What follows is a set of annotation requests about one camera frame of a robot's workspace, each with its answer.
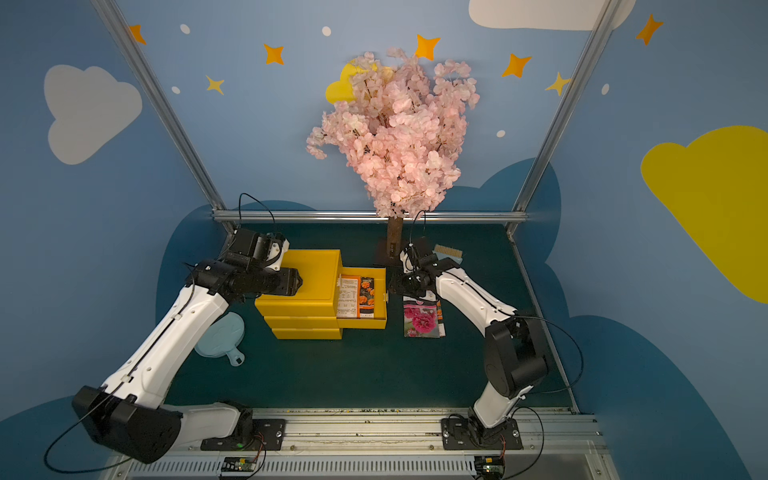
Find pink flower seed bag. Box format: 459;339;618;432
403;296;445;339

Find orange marigold seed bag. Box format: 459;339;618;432
357;277;376;319
435;300;446;338

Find yellow plastic drawer cabinet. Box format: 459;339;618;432
254;249;343;340

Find orange back-side seed bag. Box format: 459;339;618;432
336;275;361;319

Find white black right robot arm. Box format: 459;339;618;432
393;259;550;429

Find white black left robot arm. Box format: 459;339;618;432
72;260;303;464

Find light blue hand brush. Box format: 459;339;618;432
433;244;463;264

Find light blue dustpan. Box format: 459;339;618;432
194;312;245;367

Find pink blossom artificial tree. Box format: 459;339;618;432
306;48;480;240

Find left green circuit board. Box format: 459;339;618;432
220;457;259;476

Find green circuit board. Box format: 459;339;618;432
473;456;506;480
220;457;259;476

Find right green circuit board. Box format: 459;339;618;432
473;456;506;480

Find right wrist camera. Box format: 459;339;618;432
399;237;435;273

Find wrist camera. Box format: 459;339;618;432
223;229;290;271
399;237;435;273

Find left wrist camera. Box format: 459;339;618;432
223;229;290;271

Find dark metal tree base plate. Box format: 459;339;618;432
374;238;402;267

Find horizontal aluminium frame rail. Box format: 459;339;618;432
212;210;528;224

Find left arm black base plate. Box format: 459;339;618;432
200;419;287;452

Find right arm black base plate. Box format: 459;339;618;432
440;414;523;451

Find front aluminium mounting rail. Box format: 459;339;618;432
102;408;619;479

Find left aluminium frame post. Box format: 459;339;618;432
91;0;227;216

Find aluminium frame post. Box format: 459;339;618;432
505;0;634;243
91;0;227;216

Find right aluminium frame post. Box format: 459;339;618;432
505;0;634;243

